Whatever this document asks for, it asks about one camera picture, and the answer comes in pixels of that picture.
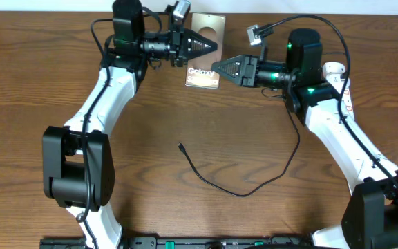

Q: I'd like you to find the black USB charging cable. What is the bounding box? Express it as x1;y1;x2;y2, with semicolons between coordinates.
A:
178;96;302;199

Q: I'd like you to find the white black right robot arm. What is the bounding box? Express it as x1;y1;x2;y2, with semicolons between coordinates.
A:
212;28;398;248

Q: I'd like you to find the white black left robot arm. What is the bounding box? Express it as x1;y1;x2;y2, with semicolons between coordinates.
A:
39;1;218;248

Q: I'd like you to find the white power strip socket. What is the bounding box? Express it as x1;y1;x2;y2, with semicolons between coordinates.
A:
323;62;354;119

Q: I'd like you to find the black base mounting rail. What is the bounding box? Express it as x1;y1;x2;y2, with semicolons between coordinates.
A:
39;234;316;249

